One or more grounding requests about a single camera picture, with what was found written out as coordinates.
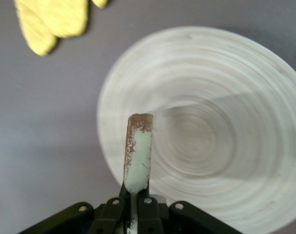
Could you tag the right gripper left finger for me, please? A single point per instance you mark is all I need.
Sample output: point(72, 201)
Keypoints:
point(106, 217)

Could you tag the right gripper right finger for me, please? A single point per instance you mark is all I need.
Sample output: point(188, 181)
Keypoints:
point(157, 217)

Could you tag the slice of brown toast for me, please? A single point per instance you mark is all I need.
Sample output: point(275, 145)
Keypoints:
point(138, 158)

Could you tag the round wooden plate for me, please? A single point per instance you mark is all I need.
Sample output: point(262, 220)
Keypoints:
point(223, 122)

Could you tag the table cover mat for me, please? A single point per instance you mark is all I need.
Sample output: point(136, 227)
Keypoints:
point(40, 122)

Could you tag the yellow quilted oven mitt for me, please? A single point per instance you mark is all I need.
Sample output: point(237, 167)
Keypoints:
point(38, 31)
point(72, 17)

